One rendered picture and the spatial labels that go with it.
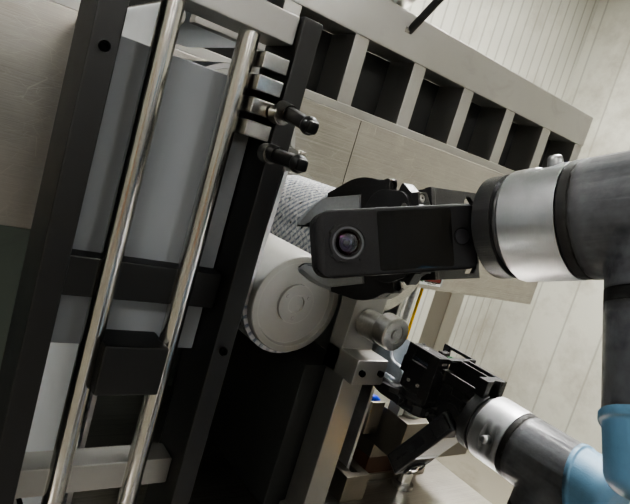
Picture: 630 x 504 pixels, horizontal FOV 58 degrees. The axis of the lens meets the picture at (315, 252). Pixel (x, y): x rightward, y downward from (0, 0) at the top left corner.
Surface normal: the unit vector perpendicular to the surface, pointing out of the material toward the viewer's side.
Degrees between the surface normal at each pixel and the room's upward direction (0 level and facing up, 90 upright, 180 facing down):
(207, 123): 90
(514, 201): 79
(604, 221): 105
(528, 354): 90
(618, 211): 98
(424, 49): 90
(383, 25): 90
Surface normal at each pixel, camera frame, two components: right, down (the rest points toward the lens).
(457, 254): 0.20, -0.04
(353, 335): 0.55, 0.29
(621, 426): -0.96, -0.10
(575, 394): -0.82, -0.16
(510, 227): -0.74, 0.10
